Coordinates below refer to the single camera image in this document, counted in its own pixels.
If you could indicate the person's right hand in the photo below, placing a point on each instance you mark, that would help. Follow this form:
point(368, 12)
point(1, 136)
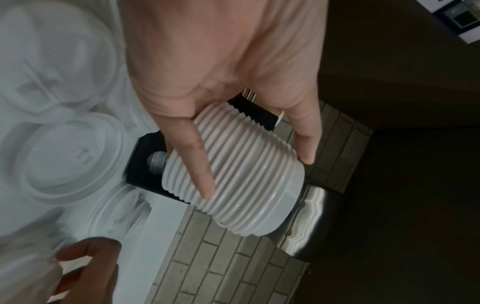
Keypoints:
point(101, 261)

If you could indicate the grey wall-mounted appliance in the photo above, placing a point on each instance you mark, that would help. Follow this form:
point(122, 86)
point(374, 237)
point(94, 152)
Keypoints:
point(318, 222)

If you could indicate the person's left hand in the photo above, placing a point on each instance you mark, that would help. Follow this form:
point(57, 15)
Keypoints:
point(225, 44)

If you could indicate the black cup holder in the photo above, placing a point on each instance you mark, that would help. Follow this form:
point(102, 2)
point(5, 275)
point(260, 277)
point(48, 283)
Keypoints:
point(142, 175)

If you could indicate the microwave safety poster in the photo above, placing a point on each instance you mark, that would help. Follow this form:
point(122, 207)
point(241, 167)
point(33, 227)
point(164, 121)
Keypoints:
point(465, 20)

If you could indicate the white wall socket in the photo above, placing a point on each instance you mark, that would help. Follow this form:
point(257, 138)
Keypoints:
point(354, 144)

